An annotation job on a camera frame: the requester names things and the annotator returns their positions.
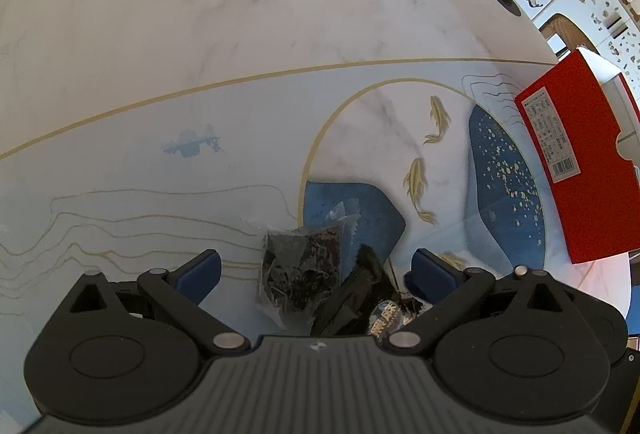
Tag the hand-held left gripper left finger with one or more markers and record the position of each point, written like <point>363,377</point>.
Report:
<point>200,271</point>

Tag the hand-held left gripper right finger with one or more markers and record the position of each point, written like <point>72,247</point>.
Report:
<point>430,274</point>

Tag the black snack packet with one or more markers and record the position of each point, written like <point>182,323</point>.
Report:
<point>350,299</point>

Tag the clear packet dark contents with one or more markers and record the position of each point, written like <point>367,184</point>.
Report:
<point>300,259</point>

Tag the red cardboard box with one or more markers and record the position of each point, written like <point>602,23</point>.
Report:
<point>595,194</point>

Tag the wooden round-back chair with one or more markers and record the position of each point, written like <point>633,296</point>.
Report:
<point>565,26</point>

